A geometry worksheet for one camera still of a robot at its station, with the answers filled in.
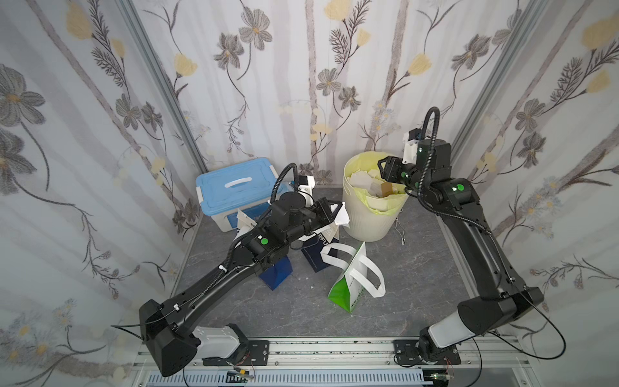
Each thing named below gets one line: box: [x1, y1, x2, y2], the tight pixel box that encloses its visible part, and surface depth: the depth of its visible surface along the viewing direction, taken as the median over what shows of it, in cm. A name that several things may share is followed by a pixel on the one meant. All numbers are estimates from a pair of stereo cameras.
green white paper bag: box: [320, 241, 387, 313], surface depth 72 cm
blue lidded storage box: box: [195, 158, 280, 217], surface depth 97 cm
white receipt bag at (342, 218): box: [334, 201, 351, 229], surface depth 65 cm
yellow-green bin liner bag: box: [344, 151, 409, 217], surface depth 80 cm
